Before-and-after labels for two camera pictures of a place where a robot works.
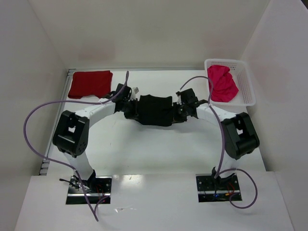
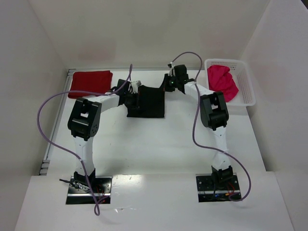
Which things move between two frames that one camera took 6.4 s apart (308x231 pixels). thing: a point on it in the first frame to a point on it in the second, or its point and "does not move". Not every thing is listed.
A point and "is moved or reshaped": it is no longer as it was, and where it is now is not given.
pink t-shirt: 224,87 does not move
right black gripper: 176,112 to 167,82
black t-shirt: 155,110 is moved or reshaped
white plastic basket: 241,74 does not move
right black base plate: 210,189 does not move
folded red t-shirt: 97,83 does not move
